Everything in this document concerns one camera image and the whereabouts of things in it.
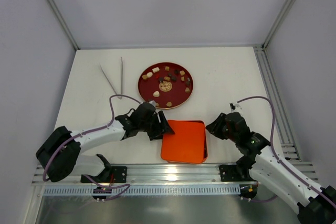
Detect orange box lid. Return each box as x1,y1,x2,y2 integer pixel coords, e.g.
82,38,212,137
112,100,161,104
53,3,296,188
160,120,206,164

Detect metal tweezers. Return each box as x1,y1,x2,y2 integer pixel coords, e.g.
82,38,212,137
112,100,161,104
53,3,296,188
99,57,124,100

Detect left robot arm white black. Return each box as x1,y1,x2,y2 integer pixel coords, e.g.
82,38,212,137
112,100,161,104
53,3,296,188
36,102,175,183

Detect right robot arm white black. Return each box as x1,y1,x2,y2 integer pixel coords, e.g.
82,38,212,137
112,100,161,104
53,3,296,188
206,112,335,223

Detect orange chocolate box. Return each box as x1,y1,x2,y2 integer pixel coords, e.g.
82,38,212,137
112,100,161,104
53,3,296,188
164,120,209,165

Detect white heart chocolate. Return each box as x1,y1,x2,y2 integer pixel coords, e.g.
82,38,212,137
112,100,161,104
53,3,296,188
153,91,160,97

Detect white ribbed oval chocolate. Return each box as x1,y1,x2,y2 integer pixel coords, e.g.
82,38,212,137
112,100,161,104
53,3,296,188
146,72,153,78

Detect white rectangular chocolate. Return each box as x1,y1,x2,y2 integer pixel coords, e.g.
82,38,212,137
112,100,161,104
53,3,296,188
152,67,160,73

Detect round dark red tray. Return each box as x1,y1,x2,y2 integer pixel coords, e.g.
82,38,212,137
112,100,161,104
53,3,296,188
138,62,194,110

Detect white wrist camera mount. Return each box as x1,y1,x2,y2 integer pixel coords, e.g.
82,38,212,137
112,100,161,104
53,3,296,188
229,103,242,112

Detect aluminium front rail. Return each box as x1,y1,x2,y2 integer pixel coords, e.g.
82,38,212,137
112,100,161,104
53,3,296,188
32,161,318,185

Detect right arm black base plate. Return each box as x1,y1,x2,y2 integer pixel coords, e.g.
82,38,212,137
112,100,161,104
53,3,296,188
219,164,257,182

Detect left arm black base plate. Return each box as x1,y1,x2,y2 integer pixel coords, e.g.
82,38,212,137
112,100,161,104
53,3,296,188
80,165,128,184

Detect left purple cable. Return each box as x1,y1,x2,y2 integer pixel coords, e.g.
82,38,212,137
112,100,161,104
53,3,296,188
42,94,142,201

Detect slotted cable duct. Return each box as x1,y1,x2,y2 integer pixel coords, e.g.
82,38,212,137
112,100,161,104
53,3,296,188
43,184,240,196

